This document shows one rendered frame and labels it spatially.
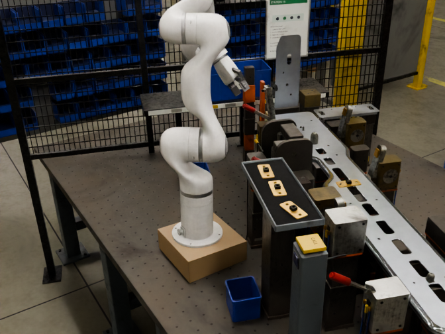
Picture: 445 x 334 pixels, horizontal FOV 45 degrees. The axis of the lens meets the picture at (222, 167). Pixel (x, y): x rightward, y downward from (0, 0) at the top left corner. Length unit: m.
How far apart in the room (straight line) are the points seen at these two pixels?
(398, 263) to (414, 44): 4.23
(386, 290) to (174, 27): 1.00
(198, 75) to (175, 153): 0.27
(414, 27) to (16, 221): 3.94
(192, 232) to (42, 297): 1.34
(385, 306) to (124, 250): 1.09
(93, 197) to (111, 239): 0.35
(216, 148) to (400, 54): 3.93
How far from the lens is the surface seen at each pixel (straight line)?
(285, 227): 1.43
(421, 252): 1.68
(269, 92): 2.21
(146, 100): 2.62
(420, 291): 1.55
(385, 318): 1.46
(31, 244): 3.54
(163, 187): 2.52
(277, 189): 1.58
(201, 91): 1.79
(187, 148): 1.82
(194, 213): 1.93
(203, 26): 1.75
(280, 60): 2.49
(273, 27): 2.74
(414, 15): 5.57
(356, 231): 1.59
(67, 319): 2.96
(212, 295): 1.91
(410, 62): 5.73
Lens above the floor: 1.98
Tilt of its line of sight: 29 degrees down
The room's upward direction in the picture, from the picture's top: 1 degrees counter-clockwise
